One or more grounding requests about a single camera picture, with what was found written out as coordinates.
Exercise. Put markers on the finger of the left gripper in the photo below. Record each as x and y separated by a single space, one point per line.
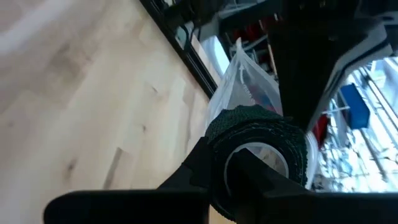
301 62

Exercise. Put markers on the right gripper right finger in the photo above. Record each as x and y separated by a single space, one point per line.
311 208

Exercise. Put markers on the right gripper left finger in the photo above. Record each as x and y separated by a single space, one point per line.
124 208

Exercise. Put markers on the clear plastic zip bag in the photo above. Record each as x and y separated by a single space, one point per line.
248 81

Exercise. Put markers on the green elastic bandage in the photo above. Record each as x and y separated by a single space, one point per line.
248 124

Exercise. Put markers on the blue storage bin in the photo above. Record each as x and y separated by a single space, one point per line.
354 105

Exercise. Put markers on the red storage bin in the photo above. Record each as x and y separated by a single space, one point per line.
320 130

